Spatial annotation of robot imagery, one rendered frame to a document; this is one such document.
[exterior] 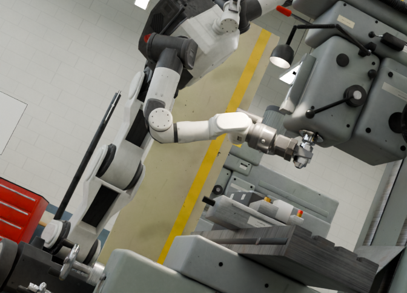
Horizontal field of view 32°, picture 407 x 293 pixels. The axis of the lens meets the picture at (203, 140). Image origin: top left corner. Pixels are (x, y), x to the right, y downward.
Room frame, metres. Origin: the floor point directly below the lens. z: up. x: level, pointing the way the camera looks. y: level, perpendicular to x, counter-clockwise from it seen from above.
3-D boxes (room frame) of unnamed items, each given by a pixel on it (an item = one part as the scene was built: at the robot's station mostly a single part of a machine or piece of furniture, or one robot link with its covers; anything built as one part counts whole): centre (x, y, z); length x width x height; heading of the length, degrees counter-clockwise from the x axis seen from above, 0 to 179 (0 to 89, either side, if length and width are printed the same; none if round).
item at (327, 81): (2.22, -0.32, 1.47); 0.21 x 0.19 x 0.32; 8
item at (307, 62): (2.21, -0.21, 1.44); 0.04 x 0.04 x 0.21; 8
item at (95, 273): (2.15, 0.18, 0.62); 0.16 x 0.12 x 0.12; 98
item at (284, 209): (2.21, -0.32, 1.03); 0.06 x 0.05 x 0.06; 6
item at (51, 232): (2.86, 0.31, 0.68); 0.21 x 0.20 x 0.13; 21
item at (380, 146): (2.25, -0.51, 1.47); 0.24 x 0.19 x 0.26; 8
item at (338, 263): (2.27, -0.31, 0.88); 1.24 x 0.23 x 0.08; 8
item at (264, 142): (2.24, -0.23, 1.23); 0.13 x 0.12 x 0.10; 170
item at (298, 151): (2.19, -0.31, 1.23); 0.06 x 0.02 x 0.03; 80
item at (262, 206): (2.21, -0.26, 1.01); 0.15 x 0.06 x 0.04; 6
